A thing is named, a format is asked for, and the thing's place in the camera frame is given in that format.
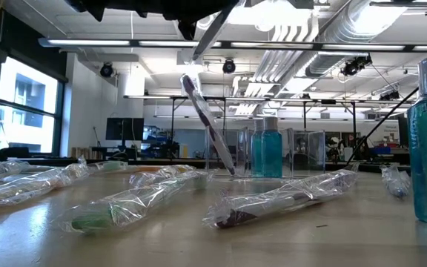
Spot black aluminium table frame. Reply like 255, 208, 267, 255
0, 155, 427, 175

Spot long ceiling light bar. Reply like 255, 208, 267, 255
38, 36, 427, 53

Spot clear acrylic organizer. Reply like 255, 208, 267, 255
204, 125, 327, 179

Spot black background truss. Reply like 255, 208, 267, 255
123, 94, 411, 131

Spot blue workshop equipment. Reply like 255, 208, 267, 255
142, 125, 172, 159

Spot person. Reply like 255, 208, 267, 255
353, 135, 371, 162

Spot large window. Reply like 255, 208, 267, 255
0, 55, 66, 156

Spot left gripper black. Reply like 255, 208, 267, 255
135, 0, 239, 62

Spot black ceiling camera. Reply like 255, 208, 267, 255
222, 58, 236, 75
99, 62, 115, 79
378, 90, 401, 102
340, 54, 374, 78

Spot thin black cable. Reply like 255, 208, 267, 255
345, 87, 421, 165

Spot black computer monitor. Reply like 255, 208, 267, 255
397, 116, 410, 148
105, 117, 145, 142

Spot white ceiling conduit bundle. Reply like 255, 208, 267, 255
231, 14, 322, 116

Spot silver ventilation duct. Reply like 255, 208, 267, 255
304, 0, 417, 77

